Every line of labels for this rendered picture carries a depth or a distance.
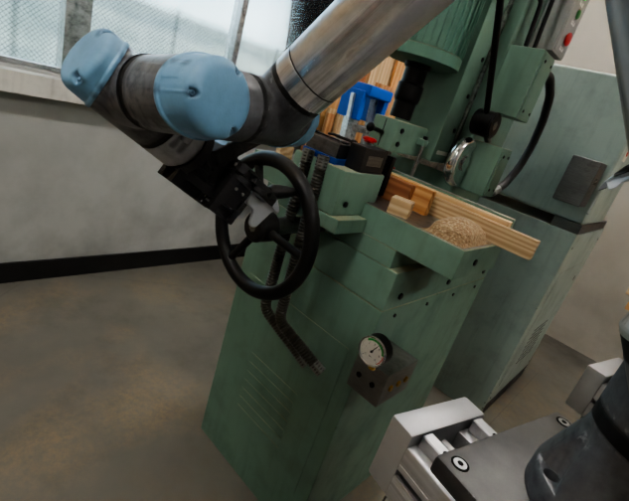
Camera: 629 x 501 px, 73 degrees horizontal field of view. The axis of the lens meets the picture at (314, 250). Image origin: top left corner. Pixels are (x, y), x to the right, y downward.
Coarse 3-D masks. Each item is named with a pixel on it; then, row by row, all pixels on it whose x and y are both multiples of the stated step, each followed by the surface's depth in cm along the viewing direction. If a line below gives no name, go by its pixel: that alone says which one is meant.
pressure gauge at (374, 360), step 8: (368, 336) 81; (376, 336) 81; (384, 336) 82; (360, 344) 83; (368, 344) 82; (376, 344) 81; (384, 344) 80; (360, 352) 83; (368, 352) 82; (376, 352) 81; (384, 352) 79; (392, 352) 81; (368, 360) 82; (376, 360) 81; (384, 360) 79
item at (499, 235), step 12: (432, 204) 94; (444, 204) 92; (432, 216) 94; (444, 216) 92; (456, 216) 91; (468, 216) 89; (480, 216) 88; (492, 228) 86; (504, 228) 84; (492, 240) 86; (504, 240) 84; (516, 240) 83; (528, 240) 81; (516, 252) 83; (528, 252) 82
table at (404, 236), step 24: (264, 168) 107; (336, 216) 82; (360, 216) 88; (384, 216) 84; (384, 240) 85; (408, 240) 81; (432, 240) 78; (432, 264) 78; (456, 264) 75; (480, 264) 84
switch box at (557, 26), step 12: (564, 0) 98; (576, 0) 97; (588, 0) 102; (552, 12) 100; (564, 12) 98; (540, 24) 102; (552, 24) 100; (564, 24) 99; (576, 24) 104; (552, 36) 100; (564, 36) 102; (540, 48) 102; (552, 48) 101; (564, 48) 105
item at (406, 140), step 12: (384, 120) 96; (396, 120) 94; (372, 132) 98; (384, 132) 96; (396, 132) 95; (408, 132) 98; (420, 132) 102; (372, 144) 99; (384, 144) 96; (396, 144) 96; (408, 144) 100
